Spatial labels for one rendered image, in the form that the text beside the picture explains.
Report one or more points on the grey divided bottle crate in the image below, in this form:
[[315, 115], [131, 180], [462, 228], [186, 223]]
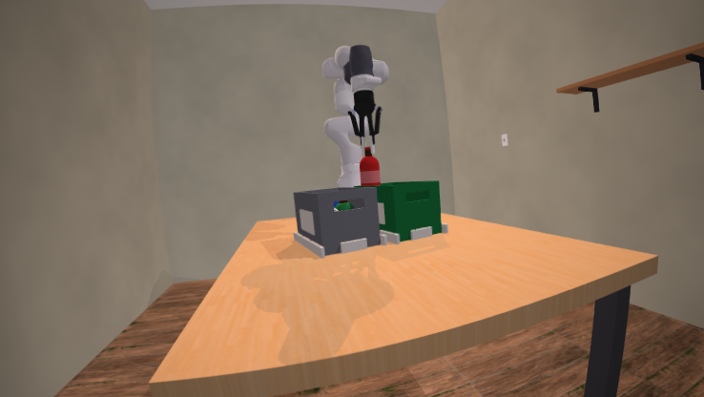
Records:
[[317, 220]]

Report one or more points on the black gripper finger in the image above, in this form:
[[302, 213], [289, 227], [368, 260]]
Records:
[[355, 126], [373, 132]]

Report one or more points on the green bottle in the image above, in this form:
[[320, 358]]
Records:
[[344, 205]]

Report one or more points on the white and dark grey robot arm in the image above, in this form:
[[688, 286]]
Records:
[[358, 78]]

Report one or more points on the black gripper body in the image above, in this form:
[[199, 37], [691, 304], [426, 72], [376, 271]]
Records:
[[364, 98]]

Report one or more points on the green plastic crate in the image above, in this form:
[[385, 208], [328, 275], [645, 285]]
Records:
[[419, 209]]

